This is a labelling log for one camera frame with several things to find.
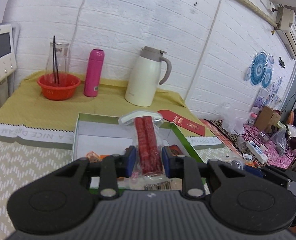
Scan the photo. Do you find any orange bun snack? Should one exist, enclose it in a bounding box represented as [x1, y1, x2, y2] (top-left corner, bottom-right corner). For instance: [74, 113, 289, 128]
[86, 151, 107, 163]

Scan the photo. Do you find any clear barcode snack packet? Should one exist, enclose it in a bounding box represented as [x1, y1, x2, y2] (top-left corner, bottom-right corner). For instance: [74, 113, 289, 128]
[125, 175, 183, 191]

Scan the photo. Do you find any red sausage stick pack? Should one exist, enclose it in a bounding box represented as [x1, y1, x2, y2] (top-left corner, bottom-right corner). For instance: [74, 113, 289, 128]
[118, 110, 164, 176]

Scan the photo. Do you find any dark brown snack bag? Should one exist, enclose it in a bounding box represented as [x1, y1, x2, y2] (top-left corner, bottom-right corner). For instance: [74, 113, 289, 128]
[168, 145, 185, 157]

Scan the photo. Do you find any green cardboard box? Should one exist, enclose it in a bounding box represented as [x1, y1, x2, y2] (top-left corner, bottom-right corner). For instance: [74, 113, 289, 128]
[73, 113, 207, 199]

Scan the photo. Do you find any red envelope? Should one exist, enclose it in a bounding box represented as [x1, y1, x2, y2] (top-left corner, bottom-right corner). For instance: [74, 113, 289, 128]
[158, 110, 205, 137]

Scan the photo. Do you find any white power strip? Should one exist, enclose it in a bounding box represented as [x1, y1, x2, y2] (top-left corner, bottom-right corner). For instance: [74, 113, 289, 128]
[246, 141, 268, 164]

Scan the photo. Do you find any brown cardboard box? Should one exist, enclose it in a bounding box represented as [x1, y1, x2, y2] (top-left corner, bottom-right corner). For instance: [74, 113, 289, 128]
[254, 106, 281, 133]

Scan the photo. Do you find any pink thermos bottle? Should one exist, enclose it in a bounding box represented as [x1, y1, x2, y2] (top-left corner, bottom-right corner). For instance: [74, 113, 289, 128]
[83, 48, 105, 98]

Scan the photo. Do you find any red plastic basket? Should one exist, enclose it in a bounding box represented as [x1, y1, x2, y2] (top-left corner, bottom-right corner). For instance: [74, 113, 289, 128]
[37, 74, 81, 101]

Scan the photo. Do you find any cream thermos jug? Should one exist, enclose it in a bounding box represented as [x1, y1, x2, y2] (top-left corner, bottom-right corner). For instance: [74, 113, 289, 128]
[125, 46, 172, 107]

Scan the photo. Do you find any yellow green tablecloth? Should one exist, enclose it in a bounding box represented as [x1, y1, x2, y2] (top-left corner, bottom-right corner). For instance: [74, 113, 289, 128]
[0, 70, 206, 138]

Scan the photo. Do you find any black stirring stick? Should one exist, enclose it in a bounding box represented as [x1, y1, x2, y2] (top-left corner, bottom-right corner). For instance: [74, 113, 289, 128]
[52, 35, 60, 85]

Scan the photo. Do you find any glass carafe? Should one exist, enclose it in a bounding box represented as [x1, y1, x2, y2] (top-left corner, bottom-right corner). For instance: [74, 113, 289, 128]
[45, 42, 69, 86]

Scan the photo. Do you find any white water dispenser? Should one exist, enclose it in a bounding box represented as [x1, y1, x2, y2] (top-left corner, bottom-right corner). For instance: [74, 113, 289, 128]
[0, 24, 20, 108]

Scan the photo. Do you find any white air conditioner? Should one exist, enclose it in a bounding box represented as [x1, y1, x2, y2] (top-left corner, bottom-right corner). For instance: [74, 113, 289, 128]
[276, 7, 296, 60]

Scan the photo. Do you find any blue round wall decoration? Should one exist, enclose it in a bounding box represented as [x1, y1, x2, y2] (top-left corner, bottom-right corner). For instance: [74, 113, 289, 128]
[244, 51, 275, 89]

